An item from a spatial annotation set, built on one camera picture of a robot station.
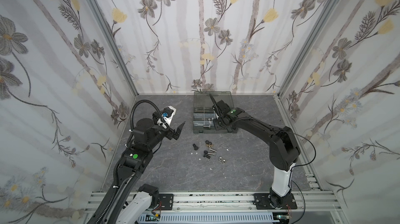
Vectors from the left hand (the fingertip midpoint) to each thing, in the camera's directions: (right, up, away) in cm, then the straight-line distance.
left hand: (175, 115), depth 69 cm
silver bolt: (+15, -9, +32) cm, 36 cm away
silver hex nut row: (+22, -26, +19) cm, 39 cm away
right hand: (+22, -5, +22) cm, 31 cm away
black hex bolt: (+8, -21, +24) cm, 33 cm away
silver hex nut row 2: (+24, -27, +18) cm, 40 cm away
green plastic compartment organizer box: (+13, -1, +33) cm, 36 cm away
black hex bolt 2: (+14, -24, +20) cm, 34 cm away
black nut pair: (+15, -18, +27) cm, 36 cm away
